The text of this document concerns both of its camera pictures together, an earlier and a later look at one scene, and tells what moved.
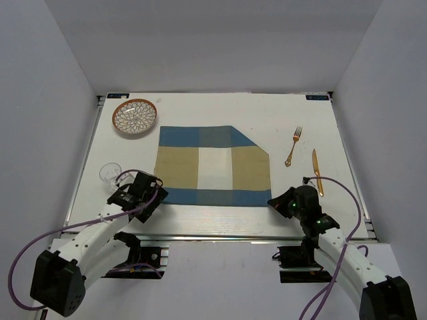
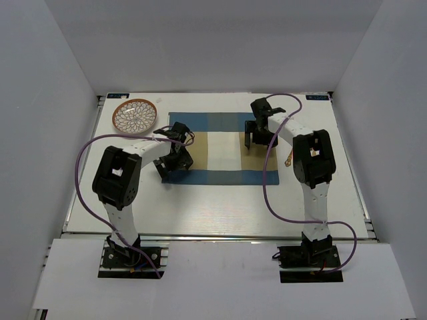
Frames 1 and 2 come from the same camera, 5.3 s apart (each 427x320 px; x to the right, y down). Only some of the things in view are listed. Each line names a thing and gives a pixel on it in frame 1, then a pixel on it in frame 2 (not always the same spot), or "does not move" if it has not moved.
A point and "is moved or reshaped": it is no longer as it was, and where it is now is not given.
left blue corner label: [117, 95] does not move
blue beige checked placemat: [212, 165] is moved or reshaped
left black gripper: [147, 212] -> [184, 161]
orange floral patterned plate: [134, 116] does not move
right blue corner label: [317, 97] does not move
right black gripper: [279, 203] -> [251, 127]
